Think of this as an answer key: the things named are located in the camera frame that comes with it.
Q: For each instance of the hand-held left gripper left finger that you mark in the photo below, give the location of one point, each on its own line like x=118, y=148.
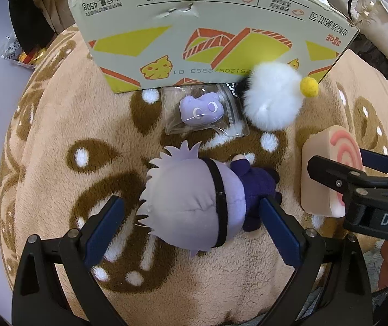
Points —
x=107, y=231

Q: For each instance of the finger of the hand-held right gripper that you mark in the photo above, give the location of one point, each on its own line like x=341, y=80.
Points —
x=333, y=176
x=377, y=163

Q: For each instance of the clear bag of toys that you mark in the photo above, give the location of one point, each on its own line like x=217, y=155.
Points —
x=14, y=49

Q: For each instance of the purple doll plush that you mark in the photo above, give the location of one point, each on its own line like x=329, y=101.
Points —
x=187, y=203

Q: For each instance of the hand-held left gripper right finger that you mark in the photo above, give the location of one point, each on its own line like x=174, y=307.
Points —
x=278, y=234

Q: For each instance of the brown patterned fleece blanket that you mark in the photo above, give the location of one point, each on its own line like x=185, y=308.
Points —
x=61, y=125

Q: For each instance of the black hanging clothes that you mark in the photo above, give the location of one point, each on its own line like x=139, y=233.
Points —
x=31, y=17

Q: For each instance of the pink roll cake plush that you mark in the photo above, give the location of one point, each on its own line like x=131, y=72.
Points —
x=329, y=142

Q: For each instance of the beige hanging coat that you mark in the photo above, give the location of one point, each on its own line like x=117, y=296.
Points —
x=58, y=3

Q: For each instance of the printed cardboard box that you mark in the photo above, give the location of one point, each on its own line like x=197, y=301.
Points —
x=214, y=17

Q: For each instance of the purple toy in clear packet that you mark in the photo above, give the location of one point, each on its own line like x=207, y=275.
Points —
x=200, y=108

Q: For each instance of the white fluffy duck plush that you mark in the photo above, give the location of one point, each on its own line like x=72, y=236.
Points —
x=272, y=98

